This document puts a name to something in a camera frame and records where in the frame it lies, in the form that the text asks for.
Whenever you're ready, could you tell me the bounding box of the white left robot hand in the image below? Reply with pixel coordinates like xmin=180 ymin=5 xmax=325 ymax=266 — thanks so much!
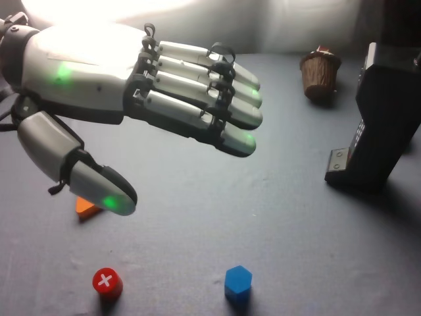
xmin=12 ymin=22 xmax=264 ymax=217

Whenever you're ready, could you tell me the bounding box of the black radio box with antenna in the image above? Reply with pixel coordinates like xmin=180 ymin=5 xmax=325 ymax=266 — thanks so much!
xmin=324 ymin=41 xmax=421 ymax=192

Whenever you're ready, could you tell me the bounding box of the orange triangle block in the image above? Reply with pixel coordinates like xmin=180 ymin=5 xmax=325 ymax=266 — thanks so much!
xmin=74 ymin=196 xmax=103 ymax=221

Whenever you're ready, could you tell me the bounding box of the white curtain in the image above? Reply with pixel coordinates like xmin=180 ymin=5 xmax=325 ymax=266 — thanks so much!
xmin=0 ymin=0 xmax=421 ymax=57

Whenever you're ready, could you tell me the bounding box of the grey table cloth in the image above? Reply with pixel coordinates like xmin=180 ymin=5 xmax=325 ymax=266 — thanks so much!
xmin=0 ymin=52 xmax=421 ymax=316

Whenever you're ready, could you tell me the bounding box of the red cylinder block white cross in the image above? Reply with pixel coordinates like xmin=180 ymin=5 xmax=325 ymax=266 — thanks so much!
xmin=92 ymin=267 xmax=124 ymax=299

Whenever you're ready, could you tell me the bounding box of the blue hexagon block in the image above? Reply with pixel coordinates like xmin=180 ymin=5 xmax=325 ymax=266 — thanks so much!
xmin=224 ymin=265 xmax=253 ymax=302

